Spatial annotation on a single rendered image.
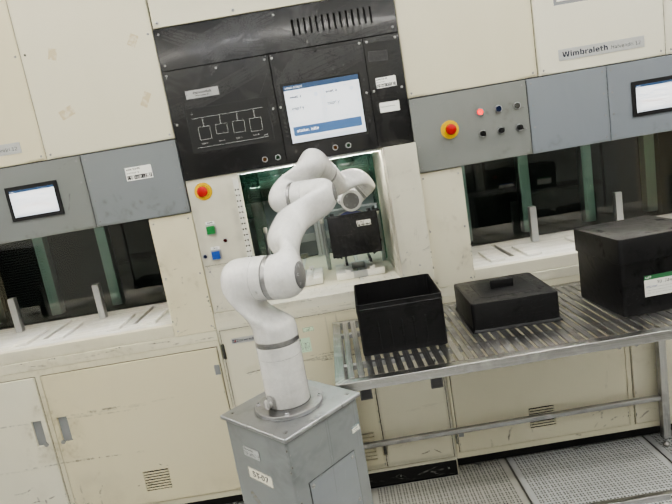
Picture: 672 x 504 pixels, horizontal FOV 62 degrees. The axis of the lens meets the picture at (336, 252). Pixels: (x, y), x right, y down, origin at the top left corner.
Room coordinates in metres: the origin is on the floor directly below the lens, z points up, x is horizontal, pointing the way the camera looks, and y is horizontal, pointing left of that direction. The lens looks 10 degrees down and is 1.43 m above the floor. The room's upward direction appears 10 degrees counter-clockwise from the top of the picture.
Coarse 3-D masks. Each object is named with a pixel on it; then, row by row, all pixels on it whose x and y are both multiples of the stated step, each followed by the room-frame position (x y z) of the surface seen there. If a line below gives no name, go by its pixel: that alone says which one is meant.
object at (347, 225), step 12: (372, 204) 2.42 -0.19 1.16; (336, 216) 2.33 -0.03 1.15; (348, 216) 2.33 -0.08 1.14; (360, 216) 2.33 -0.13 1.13; (372, 216) 2.33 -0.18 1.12; (336, 228) 2.33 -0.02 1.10; (348, 228) 2.33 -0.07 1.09; (360, 228) 2.32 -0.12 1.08; (372, 228) 2.32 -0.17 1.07; (336, 240) 2.32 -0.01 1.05; (348, 240) 2.32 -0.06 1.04; (360, 240) 2.32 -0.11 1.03; (372, 240) 2.32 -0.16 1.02; (336, 252) 2.32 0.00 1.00; (348, 252) 2.32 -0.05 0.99; (360, 252) 2.32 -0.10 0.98
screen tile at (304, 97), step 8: (288, 96) 2.13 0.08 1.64; (296, 96) 2.13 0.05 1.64; (304, 96) 2.13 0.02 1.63; (312, 96) 2.13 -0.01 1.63; (320, 96) 2.13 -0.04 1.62; (296, 104) 2.13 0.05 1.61; (320, 104) 2.13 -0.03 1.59; (296, 112) 2.13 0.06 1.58; (304, 112) 2.13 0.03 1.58; (312, 112) 2.13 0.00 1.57; (320, 112) 2.13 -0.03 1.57; (296, 120) 2.13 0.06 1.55; (304, 120) 2.13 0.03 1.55; (312, 120) 2.13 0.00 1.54
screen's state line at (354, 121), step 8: (336, 120) 2.13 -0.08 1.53; (344, 120) 2.13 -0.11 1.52; (352, 120) 2.13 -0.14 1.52; (360, 120) 2.13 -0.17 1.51; (296, 128) 2.13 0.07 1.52; (304, 128) 2.13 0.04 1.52; (312, 128) 2.13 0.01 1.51; (320, 128) 2.13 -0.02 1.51; (328, 128) 2.13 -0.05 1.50; (336, 128) 2.13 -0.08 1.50
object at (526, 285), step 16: (528, 272) 2.00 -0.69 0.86; (464, 288) 1.93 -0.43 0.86; (480, 288) 1.89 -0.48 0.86; (496, 288) 1.86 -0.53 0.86; (512, 288) 1.83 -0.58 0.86; (528, 288) 1.80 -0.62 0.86; (544, 288) 1.77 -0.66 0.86; (464, 304) 1.84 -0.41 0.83; (480, 304) 1.73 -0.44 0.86; (496, 304) 1.73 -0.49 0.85; (512, 304) 1.73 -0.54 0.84; (528, 304) 1.73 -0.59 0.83; (544, 304) 1.72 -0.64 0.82; (464, 320) 1.86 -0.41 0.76; (480, 320) 1.73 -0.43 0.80; (496, 320) 1.73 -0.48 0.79; (512, 320) 1.73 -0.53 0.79; (528, 320) 1.73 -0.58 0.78; (544, 320) 1.72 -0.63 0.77; (560, 320) 1.72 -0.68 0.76
